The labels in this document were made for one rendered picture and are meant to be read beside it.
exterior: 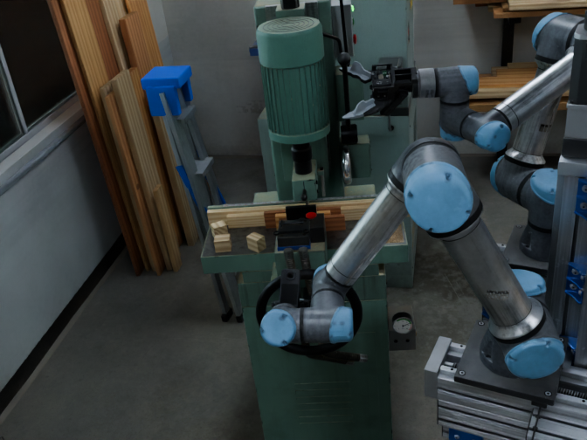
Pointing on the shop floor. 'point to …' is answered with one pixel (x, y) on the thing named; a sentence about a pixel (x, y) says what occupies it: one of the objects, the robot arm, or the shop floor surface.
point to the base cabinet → (325, 385)
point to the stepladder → (190, 160)
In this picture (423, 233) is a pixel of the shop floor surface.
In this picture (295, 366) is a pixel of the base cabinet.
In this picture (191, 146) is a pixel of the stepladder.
